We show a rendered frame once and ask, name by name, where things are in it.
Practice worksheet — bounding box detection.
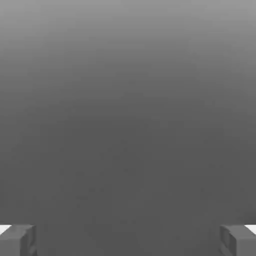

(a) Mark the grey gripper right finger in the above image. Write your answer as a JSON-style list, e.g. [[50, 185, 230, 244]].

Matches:
[[219, 223, 256, 256]]

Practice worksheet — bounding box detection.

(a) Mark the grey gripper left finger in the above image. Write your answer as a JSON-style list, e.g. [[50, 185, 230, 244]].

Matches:
[[0, 223, 38, 256]]

